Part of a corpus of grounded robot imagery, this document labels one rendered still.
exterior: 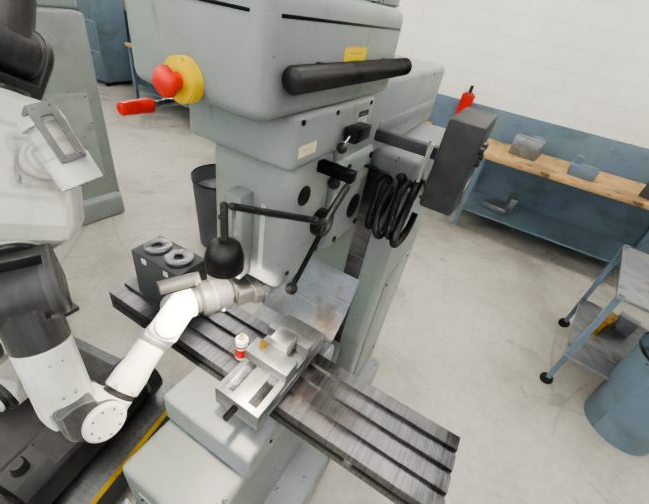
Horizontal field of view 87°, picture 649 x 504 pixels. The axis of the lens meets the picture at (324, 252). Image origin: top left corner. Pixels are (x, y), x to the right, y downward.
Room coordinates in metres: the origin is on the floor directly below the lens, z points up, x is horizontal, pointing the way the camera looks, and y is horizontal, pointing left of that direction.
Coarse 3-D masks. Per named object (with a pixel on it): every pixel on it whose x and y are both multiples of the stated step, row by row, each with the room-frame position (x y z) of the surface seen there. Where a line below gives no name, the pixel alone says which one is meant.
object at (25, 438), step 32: (0, 416) 0.52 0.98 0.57; (32, 416) 0.54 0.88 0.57; (128, 416) 0.64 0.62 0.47; (0, 448) 0.43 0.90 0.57; (32, 448) 0.43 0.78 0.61; (64, 448) 0.45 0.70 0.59; (96, 448) 0.51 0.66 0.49; (0, 480) 0.33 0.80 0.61; (32, 480) 0.35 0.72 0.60; (64, 480) 0.40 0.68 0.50
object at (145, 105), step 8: (120, 104) 0.51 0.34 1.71; (128, 104) 0.51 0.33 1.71; (136, 104) 0.52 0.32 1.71; (144, 104) 0.54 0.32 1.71; (152, 104) 0.55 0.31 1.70; (160, 104) 0.57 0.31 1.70; (168, 104) 0.58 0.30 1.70; (176, 104) 0.60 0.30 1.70; (120, 112) 0.51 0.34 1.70; (128, 112) 0.51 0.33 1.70; (136, 112) 0.52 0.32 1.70; (144, 112) 0.53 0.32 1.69; (152, 112) 0.55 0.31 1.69
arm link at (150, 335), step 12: (168, 300) 0.52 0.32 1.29; (180, 300) 0.53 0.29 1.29; (192, 300) 0.54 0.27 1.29; (168, 312) 0.50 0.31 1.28; (180, 312) 0.51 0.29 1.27; (192, 312) 0.53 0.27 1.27; (156, 324) 0.47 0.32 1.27; (168, 324) 0.49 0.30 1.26; (180, 324) 0.50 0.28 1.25; (144, 336) 0.46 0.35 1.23; (156, 336) 0.46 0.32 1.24; (168, 336) 0.47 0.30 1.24; (156, 348) 0.46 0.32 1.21; (168, 348) 0.47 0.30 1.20
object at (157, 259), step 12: (156, 240) 0.93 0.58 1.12; (168, 240) 0.94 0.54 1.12; (132, 252) 0.87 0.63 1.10; (144, 252) 0.87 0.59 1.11; (156, 252) 0.87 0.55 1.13; (168, 252) 0.88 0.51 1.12; (180, 252) 0.89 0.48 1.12; (192, 252) 0.92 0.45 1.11; (144, 264) 0.85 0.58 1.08; (156, 264) 0.83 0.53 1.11; (168, 264) 0.83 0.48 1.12; (180, 264) 0.83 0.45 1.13; (192, 264) 0.86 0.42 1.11; (144, 276) 0.86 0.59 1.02; (156, 276) 0.83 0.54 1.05; (168, 276) 0.81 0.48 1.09; (204, 276) 0.89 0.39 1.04; (144, 288) 0.86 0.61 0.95; (156, 288) 0.84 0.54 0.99; (156, 300) 0.84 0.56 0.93
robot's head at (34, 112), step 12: (24, 108) 0.47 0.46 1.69; (36, 108) 0.47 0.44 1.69; (48, 108) 0.48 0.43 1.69; (24, 120) 0.47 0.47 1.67; (36, 120) 0.46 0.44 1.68; (60, 120) 0.48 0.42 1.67; (48, 132) 0.46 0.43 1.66; (72, 132) 0.49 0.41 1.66; (48, 144) 0.46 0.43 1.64; (72, 144) 0.48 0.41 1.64; (60, 156) 0.46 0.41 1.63; (72, 156) 0.47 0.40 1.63; (84, 156) 0.48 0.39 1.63
